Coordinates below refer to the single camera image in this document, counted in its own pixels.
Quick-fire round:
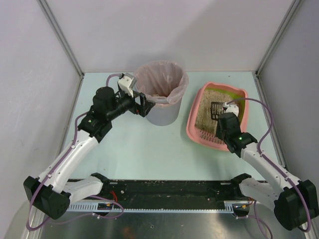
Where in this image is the black slotted litter scoop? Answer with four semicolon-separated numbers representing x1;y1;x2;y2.
210;102;224;121

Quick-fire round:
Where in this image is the pink green litter box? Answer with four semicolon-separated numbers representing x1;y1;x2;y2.
186;82;248;151

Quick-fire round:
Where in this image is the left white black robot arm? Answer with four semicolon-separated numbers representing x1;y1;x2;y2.
23;87;155;220

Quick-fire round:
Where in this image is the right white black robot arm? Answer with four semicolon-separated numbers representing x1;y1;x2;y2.
216;113;319;231

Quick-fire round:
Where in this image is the beige cat litter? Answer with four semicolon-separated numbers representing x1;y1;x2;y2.
195;88;233;134

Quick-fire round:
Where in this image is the grey trash bucket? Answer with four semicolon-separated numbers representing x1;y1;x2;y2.
135;86;186;126

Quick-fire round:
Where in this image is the pink plastic bin liner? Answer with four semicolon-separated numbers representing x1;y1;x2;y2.
134;61;189;109

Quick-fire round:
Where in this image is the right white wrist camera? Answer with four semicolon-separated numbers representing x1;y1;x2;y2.
221;103;239;117

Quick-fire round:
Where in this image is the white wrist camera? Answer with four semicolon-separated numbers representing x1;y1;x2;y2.
221;103;239;117
118;73;137;98

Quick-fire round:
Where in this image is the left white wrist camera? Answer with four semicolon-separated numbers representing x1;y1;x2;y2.
118;73;137;98

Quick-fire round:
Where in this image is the aluminium frame rail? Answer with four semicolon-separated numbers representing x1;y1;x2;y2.
36;181;306;214

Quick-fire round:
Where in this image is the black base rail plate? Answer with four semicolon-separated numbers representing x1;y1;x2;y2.
97;180;249;212

